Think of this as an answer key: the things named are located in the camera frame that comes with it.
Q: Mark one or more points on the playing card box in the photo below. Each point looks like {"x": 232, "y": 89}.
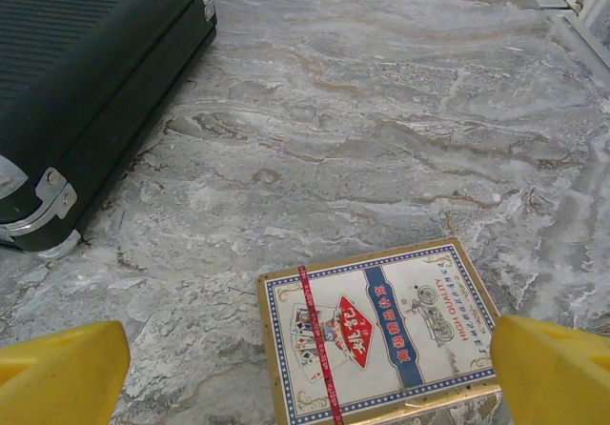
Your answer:
{"x": 381, "y": 325}

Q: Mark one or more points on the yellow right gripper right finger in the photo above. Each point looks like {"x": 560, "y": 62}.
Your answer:
{"x": 553, "y": 377}

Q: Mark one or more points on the black ribbed carry case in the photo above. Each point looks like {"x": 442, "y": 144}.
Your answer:
{"x": 95, "y": 63}

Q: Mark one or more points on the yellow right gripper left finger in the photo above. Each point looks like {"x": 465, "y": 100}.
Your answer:
{"x": 62, "y": 377}

